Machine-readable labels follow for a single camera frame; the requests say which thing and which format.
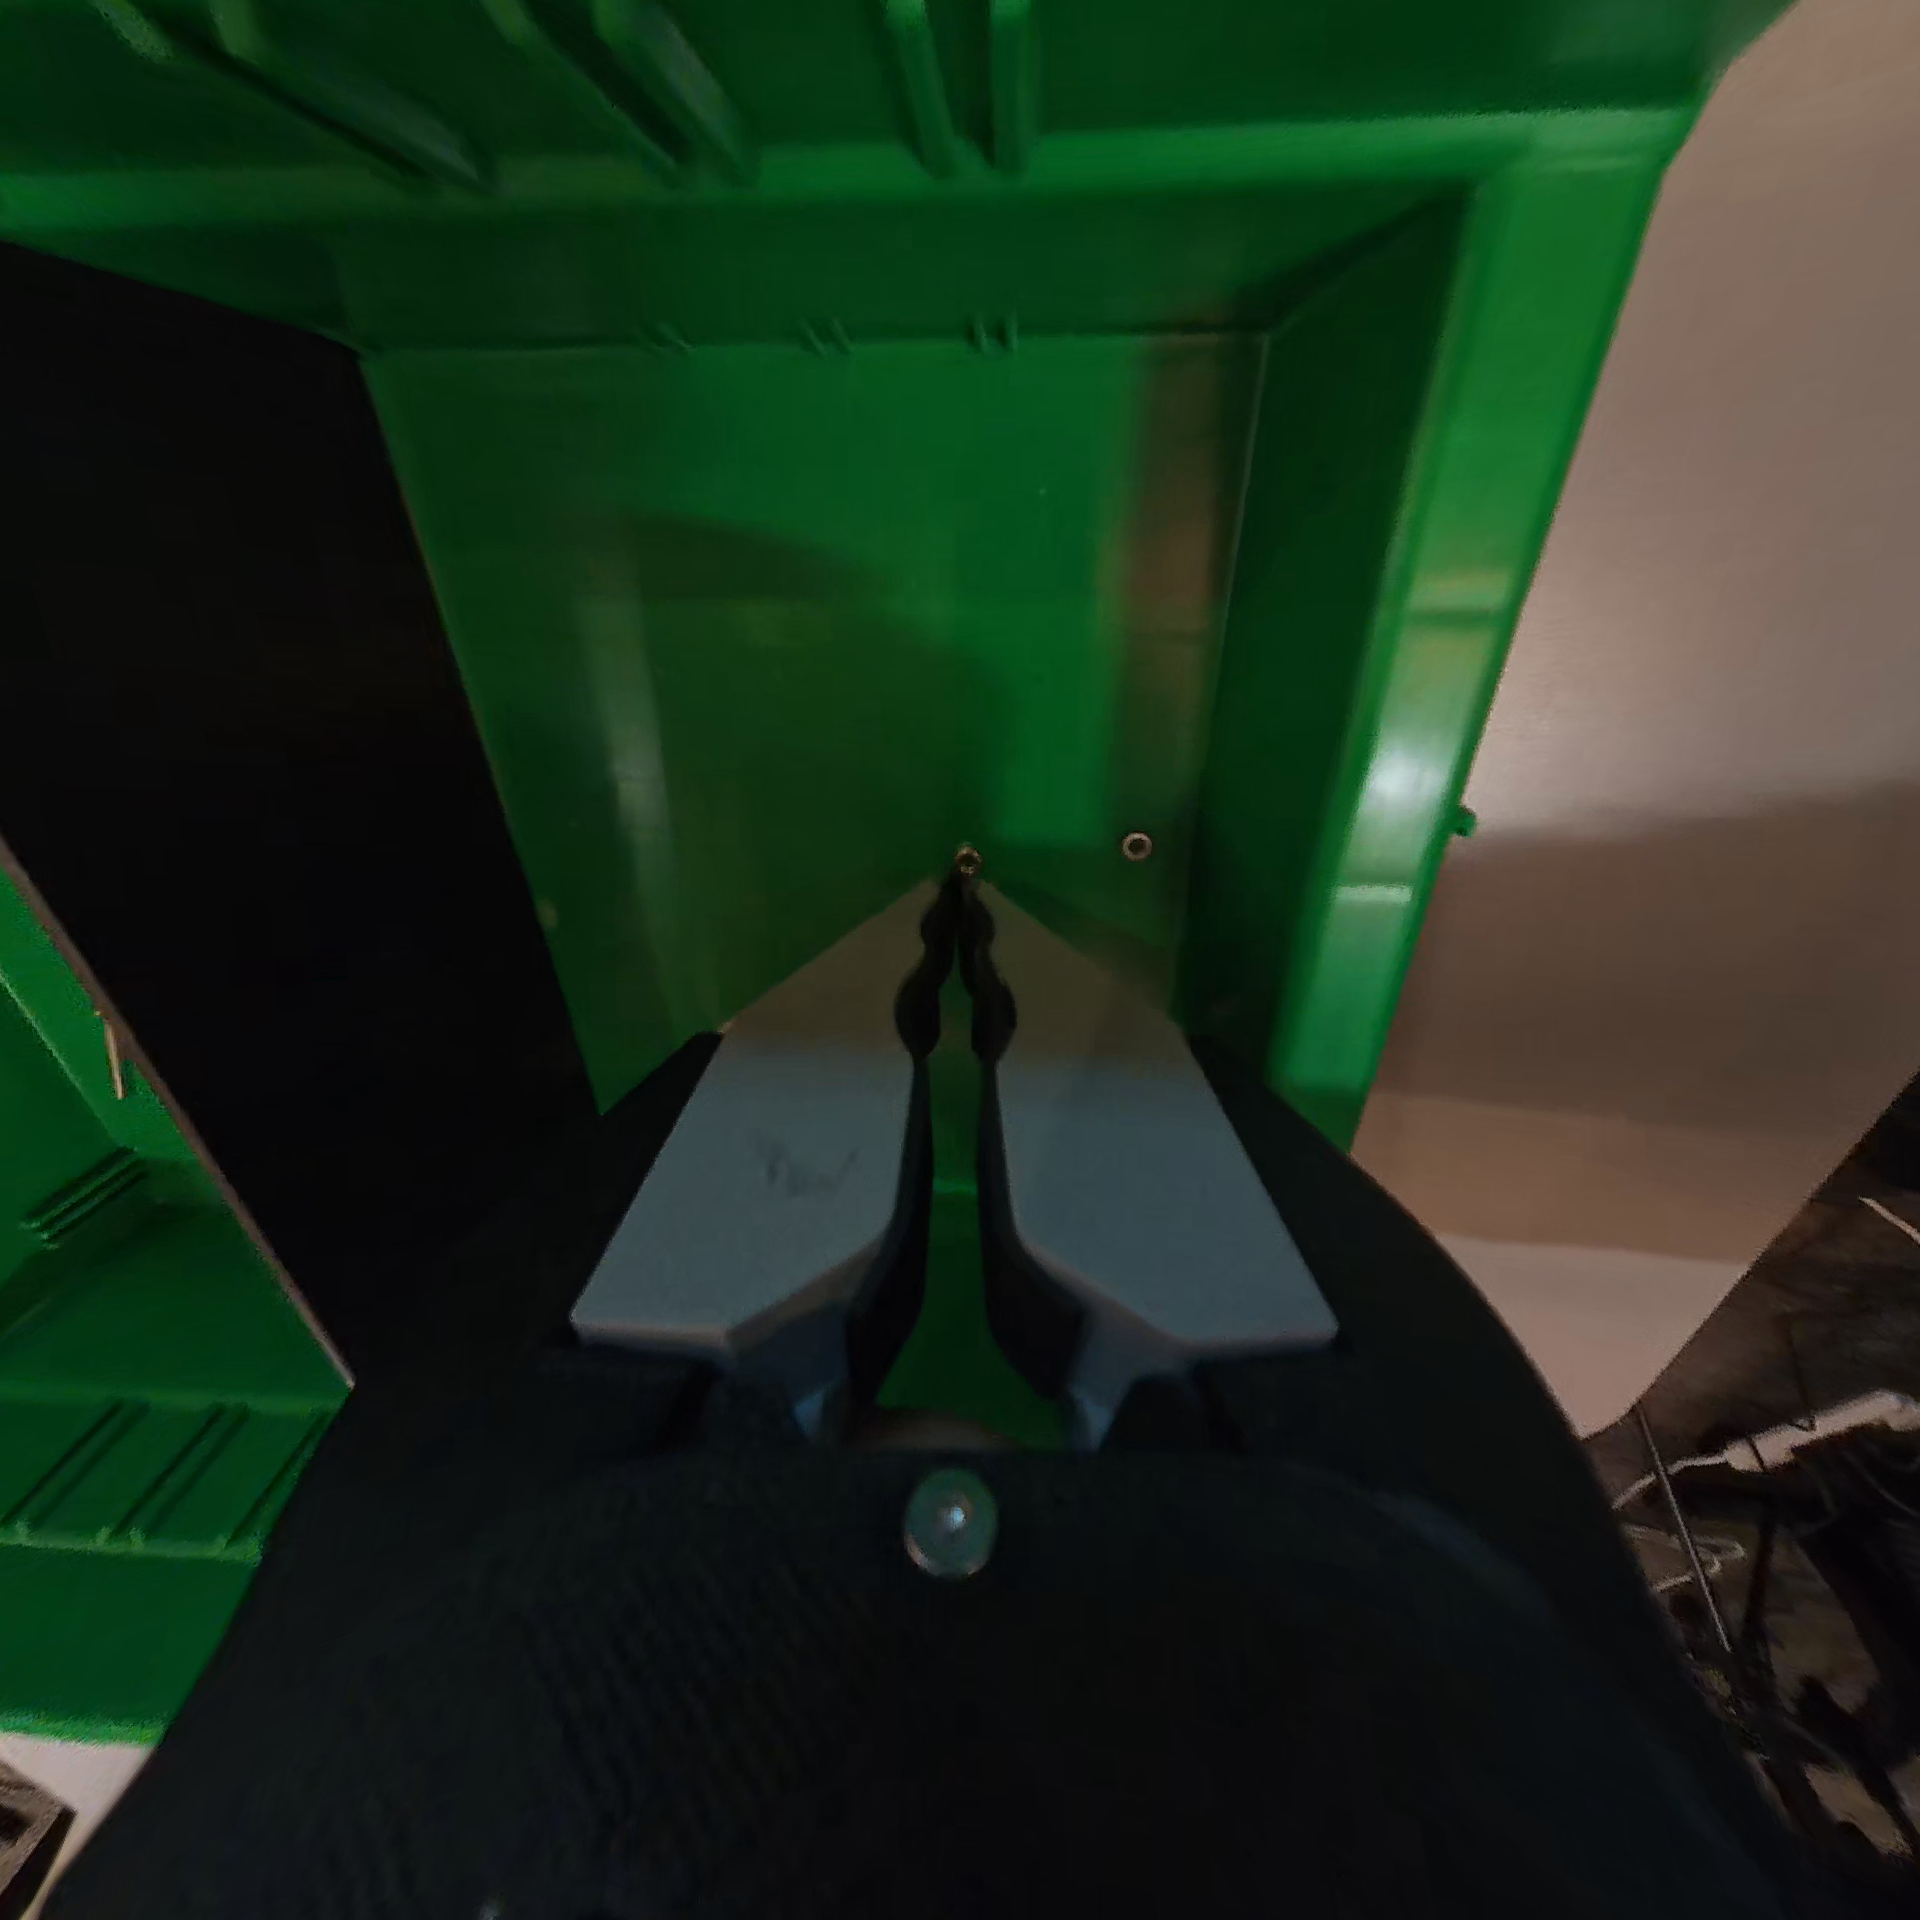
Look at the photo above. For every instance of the thin steel bolt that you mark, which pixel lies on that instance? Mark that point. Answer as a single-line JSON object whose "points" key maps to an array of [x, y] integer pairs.
{"points": [[110, 1052]]}

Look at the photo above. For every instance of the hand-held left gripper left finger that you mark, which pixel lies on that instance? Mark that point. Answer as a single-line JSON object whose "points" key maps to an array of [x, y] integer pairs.
{"points": [[751, 1184]]}

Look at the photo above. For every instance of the black bin divider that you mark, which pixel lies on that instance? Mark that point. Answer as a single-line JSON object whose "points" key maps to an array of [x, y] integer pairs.
{"points": [[224, 675]]}

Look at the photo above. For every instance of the green plastic bin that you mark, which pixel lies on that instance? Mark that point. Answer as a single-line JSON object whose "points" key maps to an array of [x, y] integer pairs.
{"points": [[839, 600]]}

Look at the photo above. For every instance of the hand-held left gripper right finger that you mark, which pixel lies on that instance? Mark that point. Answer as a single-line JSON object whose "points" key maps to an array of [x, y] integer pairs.
{"points": [[1155, 1184]]}

